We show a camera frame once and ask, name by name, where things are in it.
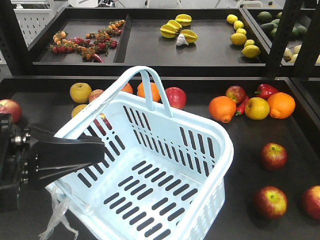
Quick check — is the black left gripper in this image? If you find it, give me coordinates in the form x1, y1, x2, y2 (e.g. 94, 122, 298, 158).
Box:
0, 113, 105, 213

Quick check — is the light blue plastic basket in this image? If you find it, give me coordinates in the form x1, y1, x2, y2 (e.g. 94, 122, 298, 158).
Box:
39, 66, 234, 240

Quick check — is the yellow apple front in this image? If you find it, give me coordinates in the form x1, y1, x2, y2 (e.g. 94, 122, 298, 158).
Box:
71, 104, 87, 118

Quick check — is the yellow apple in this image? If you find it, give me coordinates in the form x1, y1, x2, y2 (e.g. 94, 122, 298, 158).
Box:
69, 82, 92, 104
71, 104, 87, 118

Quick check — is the red apple far corner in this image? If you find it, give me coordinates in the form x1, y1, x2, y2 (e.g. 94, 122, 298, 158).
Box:
0, 99, 22, 124

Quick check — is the dark red small apple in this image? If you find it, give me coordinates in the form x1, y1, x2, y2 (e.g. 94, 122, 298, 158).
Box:
93, 113, 112, 136

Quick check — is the yellow apple back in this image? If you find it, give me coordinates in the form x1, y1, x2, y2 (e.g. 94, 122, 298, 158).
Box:
69, 82, 92, 104

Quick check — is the small pink apple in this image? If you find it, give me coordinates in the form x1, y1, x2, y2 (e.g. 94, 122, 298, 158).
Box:
88, 89, 104, 103

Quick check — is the orange left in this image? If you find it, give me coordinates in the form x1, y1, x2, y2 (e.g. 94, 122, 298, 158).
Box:
121, 82, 134, 94

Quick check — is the cherry tomato pile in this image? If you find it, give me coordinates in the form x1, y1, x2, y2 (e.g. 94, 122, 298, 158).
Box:
48, 19, 126, 63

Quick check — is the bright red apple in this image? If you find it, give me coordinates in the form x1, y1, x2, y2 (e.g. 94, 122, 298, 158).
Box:
165, 87, 187, 110

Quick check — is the white garlic bulb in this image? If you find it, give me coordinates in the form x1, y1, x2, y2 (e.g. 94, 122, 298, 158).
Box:
176, 34, 189, 47

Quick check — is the orange with nub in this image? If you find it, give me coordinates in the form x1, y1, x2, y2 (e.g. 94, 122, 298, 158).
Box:
208, 95, 237, 123

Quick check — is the red chili pepper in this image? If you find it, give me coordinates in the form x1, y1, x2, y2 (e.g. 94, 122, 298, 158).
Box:
235, 95, 250, 116

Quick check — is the dark red apple back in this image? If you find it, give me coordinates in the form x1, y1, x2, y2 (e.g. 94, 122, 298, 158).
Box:
225, 85, 247, 105

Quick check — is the black upper display shelf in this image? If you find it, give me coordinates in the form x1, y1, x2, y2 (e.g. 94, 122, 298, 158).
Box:
0, 0, 320, 78

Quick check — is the yellow round fruit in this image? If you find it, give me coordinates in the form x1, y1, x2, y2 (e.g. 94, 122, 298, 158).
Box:
244, 97, 270, 120

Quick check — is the red bell pepper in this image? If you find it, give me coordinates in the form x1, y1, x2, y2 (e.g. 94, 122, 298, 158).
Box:
254, 83, 279, 100

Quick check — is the red apple middle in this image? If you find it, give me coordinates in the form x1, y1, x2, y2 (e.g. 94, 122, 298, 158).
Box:
260, 142, 288, 171

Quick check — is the red apple front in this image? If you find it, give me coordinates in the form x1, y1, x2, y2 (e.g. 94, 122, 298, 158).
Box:
253, 186, 288, 220

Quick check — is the large orange right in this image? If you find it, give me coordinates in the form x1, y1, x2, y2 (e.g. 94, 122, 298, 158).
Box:
267, 92, 296, 119

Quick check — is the red apple front edge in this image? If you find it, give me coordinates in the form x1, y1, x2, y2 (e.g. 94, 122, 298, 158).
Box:
302, 185, 320, 221

